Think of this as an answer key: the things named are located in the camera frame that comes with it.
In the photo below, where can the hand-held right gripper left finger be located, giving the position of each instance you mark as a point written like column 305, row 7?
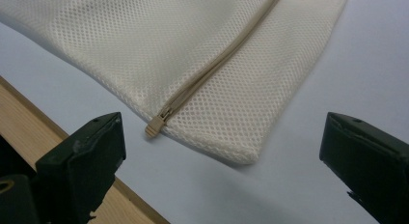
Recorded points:
column 80, row 159

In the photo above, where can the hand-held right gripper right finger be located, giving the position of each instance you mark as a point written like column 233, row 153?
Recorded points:
column 369, row 162

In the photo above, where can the white mesh zipper bag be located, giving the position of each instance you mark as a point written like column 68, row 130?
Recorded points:
column 180, row 47

